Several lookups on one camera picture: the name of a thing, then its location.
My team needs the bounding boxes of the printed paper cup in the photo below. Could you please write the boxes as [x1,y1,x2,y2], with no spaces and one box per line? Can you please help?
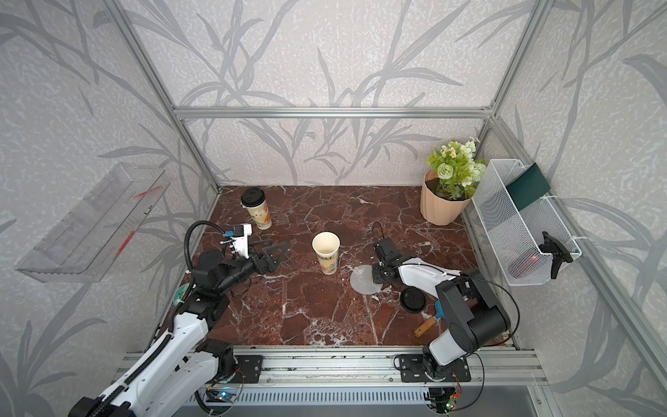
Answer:
[241,198,272,230]
[312,231,340,276]

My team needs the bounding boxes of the black plastic cup lid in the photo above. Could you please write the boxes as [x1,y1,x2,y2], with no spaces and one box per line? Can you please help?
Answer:
[241,187,266,208]

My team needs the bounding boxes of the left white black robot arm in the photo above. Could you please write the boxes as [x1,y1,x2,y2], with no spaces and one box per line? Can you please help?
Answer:
[69,240,289,416]

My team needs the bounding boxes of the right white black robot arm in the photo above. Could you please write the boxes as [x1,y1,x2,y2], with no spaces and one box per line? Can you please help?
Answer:
[372,238,512,375]

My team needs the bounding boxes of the yellow green tape roll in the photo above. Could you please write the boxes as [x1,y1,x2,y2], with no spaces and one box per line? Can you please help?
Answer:
[172,284,188,307]

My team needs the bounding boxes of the pink flower pot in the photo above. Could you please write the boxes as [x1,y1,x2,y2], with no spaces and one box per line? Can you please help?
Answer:
[420,170,472,226]

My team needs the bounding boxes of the green white artificial flowers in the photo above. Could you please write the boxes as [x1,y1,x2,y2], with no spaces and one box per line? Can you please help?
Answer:
[427,137,487,201]

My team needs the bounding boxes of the red object in basket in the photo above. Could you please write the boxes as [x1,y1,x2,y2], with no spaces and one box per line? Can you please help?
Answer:
[508,248,551,279]

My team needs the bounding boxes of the dark green card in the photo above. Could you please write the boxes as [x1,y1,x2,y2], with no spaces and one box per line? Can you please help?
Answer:
[507,163,551,211]

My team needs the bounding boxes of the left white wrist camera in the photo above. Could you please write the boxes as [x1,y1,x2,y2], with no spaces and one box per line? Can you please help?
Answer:
[222,223,253,259]

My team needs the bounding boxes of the blue garden fork wooden handle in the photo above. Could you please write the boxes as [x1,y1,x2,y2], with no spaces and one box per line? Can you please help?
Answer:
[413,309,444,338]

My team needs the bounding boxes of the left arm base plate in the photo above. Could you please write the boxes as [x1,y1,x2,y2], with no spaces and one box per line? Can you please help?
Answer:
[216,355,264,384]

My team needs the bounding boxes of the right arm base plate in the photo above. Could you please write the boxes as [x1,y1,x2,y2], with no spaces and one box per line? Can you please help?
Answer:
[394,354,472,383]

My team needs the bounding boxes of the clear acrylic wall shelf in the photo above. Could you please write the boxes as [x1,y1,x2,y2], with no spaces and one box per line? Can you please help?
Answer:
[16,163,170,283]

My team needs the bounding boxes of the white wire mesh basket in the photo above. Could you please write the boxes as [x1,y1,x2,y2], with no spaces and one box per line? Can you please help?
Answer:
[472,159,581,287]

